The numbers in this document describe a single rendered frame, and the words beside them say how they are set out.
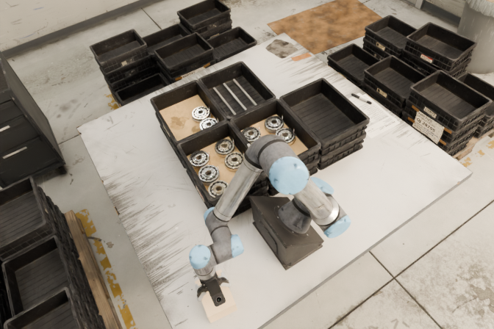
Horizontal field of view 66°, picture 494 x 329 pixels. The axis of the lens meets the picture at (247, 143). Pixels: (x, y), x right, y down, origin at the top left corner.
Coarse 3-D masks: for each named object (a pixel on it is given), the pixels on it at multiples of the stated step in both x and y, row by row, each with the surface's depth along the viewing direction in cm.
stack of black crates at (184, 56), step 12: (192, 36) 312; (156, 48) 302; (168, 48) 307; (180, 48) 313; (192, 48) 316; (204, 48) 311; (168, 60) 308; (180, 60) 306; (192, 60) 291; (204, 60) 300; (168, 72) 291; (180, 72) 294
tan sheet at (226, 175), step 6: (228, 138) 202; (204, 150) 198; (210, 150) 198; (210, 156) 195; (216, 156) 195; (210, 162) 192; (216, 162) 192; (222, 162) 192; (222, 168) 189; (222, 174) 187; (228, 174) 187; (234, 174) 186; (222, 180) 185; (228, 180) 184; (204, 186) 183
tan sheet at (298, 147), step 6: (264, 120) 208; (252, 126) 206; (258, 126) 206; (264, 126) 205; (264, 132) 203; (294, 144) 196; (300, 144) 195; (294, 150) 193; (300, 150) 193; (306, 150) 193
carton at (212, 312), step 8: (216, 272) 161; (224, 288) 156; (208, 296) 155; (224, 296) 154; (208, 304) 152; (224, 304) 152; (232, 304) 152; (208, 312) 150; (216, 312) 150; (224, 312) 153
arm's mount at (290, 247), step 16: (256, 208) 162; (272, 208) 167; (256, 224) 181; (272, 224) 156; (272, 240) 163; (288, 240) 152; (304, 240) 159; (320, 240) 167; (288, 256) 158; (304, 256) 168
